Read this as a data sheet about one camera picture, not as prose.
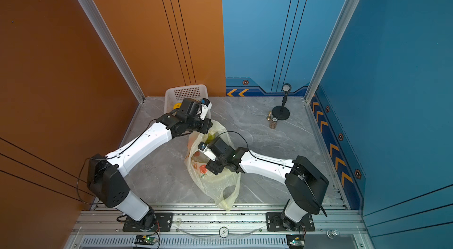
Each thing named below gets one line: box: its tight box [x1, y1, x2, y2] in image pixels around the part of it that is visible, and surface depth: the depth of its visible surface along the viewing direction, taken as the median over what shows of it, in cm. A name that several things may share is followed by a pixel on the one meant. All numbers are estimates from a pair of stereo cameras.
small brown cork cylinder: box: [269, 116, 278, 130], surface depth 104 cm
